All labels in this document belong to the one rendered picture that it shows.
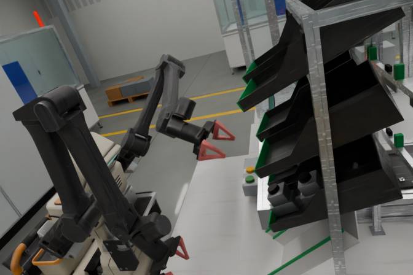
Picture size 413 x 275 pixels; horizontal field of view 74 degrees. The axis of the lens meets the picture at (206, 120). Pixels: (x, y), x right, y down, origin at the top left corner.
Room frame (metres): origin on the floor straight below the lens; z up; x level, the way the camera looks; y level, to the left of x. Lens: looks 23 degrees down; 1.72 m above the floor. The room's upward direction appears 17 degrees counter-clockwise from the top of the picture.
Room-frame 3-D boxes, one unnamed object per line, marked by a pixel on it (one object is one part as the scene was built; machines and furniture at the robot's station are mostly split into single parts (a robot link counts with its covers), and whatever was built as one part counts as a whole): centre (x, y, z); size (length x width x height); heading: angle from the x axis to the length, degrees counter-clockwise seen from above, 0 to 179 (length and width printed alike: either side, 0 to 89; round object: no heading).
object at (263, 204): (1.22, -0.24, 0.91); 0.89 x 0.06 x 0.11; 162
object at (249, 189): (1.05, -0.13, 0.93); 0.21 x 0.07 x 0.06; 162
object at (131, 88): (6.69, 1.44, 0.20); 1.20 x 0.80 x 0.41; 72
